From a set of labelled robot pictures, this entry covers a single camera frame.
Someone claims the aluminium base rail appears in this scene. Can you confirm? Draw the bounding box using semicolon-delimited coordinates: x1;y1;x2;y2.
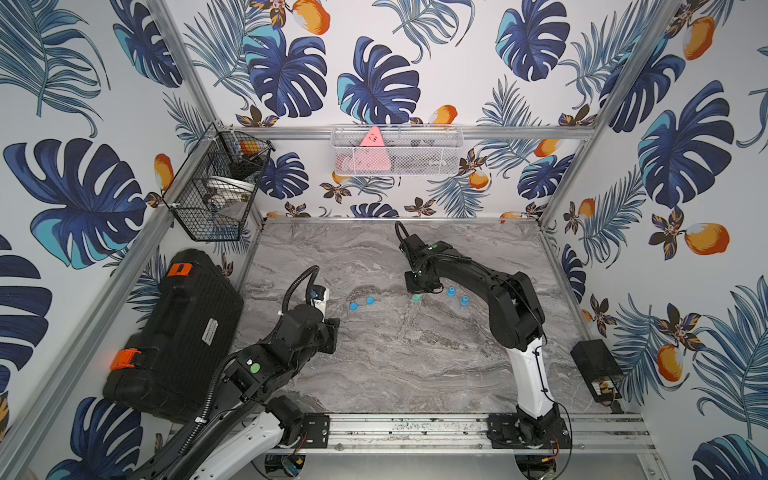
164;412;658;454

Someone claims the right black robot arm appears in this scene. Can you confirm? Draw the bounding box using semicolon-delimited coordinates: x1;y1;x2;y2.
395;221;573;452

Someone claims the black power supply box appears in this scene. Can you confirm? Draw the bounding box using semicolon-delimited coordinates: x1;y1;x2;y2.
571;340;624;414

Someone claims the clear mesh wall tray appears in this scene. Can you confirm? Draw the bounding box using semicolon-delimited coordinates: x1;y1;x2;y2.
330;125;466;176

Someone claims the pink triangle card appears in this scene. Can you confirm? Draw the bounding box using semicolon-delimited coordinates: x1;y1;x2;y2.
351;126;392;173

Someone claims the black plastic tool case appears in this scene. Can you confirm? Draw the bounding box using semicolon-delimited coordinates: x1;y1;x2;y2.
103;249;244;423

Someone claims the black wire basket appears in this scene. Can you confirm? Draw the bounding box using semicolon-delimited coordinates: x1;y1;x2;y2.
162;124;275;242

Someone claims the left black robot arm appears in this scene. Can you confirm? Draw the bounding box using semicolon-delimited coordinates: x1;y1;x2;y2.
130;265;340;479

